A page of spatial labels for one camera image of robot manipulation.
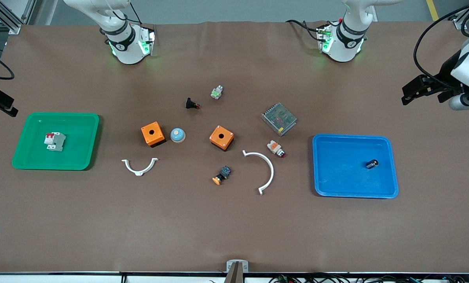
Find grey red circuit breaker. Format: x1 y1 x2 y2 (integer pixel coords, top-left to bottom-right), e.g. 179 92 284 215
44 132 66 152

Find green plastic tray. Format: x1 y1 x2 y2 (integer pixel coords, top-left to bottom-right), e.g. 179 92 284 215
12 112 100 171

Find blue plastic tray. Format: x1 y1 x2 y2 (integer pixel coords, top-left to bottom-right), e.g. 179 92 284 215
312 134 399 199

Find silver mesh power supply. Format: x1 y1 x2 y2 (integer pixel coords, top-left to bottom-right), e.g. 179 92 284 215
261 103 298 137

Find white orange red button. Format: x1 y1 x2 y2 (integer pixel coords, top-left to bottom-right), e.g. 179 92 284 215
267 140 286 158

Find black yellow push button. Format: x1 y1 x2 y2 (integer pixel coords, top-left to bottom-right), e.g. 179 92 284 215
212 165 232 186

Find brown table mat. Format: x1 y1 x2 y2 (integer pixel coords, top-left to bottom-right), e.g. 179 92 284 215
0 20 469 274

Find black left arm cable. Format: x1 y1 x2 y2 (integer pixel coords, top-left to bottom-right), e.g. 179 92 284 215
413 0 469 79

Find aluminium frame profile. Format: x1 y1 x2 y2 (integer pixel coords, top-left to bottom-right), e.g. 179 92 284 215
0 0 37 35

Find black base cable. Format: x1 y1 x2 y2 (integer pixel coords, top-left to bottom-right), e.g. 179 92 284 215
286 19 337 42

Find small white half-ring clamp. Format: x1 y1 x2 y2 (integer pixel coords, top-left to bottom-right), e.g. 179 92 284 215
121 158 159 176

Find orange button enclosure box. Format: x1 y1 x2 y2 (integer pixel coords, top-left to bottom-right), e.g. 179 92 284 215
209 125 235 151
141 121 166 148

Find large white half-ring clamp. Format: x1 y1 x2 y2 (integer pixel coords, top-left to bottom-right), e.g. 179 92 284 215
242 150 275 196

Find white table edge rail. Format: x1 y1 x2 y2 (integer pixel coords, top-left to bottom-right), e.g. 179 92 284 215
0 271 469 283

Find black cable bundle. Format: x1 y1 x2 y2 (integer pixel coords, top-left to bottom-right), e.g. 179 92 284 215
268 272 469 283

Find grey metal table bracket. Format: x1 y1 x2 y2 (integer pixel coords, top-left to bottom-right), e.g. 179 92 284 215
224 259 249 283

